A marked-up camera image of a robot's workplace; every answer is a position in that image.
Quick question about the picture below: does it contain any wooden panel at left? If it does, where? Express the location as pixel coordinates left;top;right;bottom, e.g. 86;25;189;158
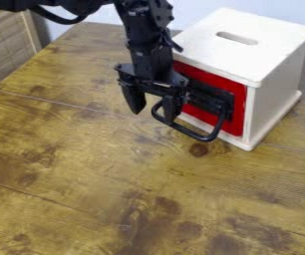
0;11;42;81

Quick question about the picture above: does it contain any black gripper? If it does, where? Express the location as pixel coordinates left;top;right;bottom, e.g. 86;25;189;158
114;28;192;127

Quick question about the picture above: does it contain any red wooden drawer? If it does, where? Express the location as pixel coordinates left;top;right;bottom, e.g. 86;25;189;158
174;61;248;136

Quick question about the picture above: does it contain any black metal drawer handle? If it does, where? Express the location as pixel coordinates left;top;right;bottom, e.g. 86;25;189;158
153;85;225;142

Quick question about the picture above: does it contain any white wooden box cabinet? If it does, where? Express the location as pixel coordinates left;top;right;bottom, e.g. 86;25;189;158
173;8;305;150

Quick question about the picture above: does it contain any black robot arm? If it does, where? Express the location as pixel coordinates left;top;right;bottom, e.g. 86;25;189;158
0;0;188;126

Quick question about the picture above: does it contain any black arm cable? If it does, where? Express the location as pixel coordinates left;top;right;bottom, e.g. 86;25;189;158
30;4;94;26

